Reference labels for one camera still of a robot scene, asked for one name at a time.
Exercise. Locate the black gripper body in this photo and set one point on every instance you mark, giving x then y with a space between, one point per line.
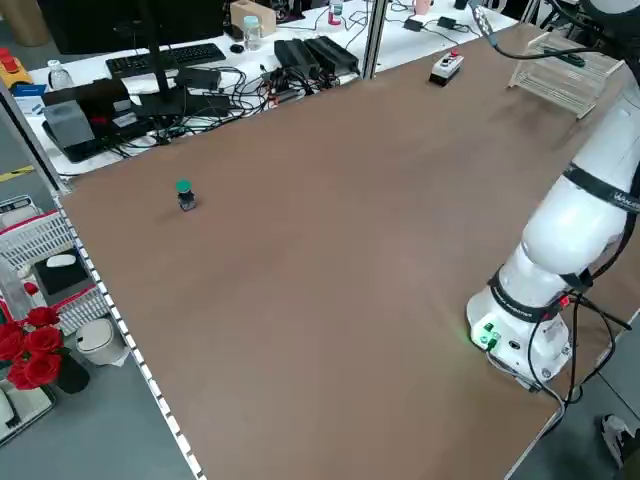
585 30

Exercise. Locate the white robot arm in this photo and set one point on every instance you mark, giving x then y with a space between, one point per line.
575 235

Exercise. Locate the black power adapter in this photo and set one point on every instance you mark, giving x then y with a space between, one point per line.
447 23
415 24

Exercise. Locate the white push-button control box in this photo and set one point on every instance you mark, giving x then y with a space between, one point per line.
447 67

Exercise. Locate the pink cup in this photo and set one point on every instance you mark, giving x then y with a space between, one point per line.
422 6

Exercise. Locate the red and white bottle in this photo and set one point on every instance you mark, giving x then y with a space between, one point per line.
335 15

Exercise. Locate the black power brick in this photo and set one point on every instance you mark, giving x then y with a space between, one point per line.
335 52
295 55

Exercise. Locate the light wooden box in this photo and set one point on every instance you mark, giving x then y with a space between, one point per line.
260 15

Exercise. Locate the glass jar with blue lid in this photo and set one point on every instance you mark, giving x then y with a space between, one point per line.
251 35

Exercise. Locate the person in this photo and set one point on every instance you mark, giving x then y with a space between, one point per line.
617 440

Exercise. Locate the black keyboard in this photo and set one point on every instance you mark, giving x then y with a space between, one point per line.
165 57

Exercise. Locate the black monitor stand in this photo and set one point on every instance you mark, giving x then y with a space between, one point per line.
165 102

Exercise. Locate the black monitor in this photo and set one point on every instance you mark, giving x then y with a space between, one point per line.
100 25

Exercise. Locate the black desk tray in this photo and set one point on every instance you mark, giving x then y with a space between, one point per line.
100 142

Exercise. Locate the clear plastic water bottle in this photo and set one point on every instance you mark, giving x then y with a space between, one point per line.
61 77

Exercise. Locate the grey tissue box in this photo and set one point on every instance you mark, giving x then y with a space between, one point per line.
67 125

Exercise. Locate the brown cardboard roll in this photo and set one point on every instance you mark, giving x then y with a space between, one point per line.
27 22

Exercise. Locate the blue and white carton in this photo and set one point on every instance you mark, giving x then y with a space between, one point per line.
30 100

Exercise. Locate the white computer mouse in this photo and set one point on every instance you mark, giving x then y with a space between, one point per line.
61 260

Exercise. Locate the small white lidded bin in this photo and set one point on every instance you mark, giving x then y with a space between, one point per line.
97 342

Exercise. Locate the black flat box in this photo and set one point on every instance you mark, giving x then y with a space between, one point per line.
62 280

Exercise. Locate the white plastic basket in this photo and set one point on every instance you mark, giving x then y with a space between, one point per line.
30 242

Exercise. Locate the black vase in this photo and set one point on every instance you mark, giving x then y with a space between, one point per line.
72 377

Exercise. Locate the red rose bouquet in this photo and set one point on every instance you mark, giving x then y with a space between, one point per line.
35 350

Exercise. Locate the aluminium frame post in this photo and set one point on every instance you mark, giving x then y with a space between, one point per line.
374 45
35 145

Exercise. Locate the green mushroom pushbutton switch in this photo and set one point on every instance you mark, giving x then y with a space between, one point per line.
185 187

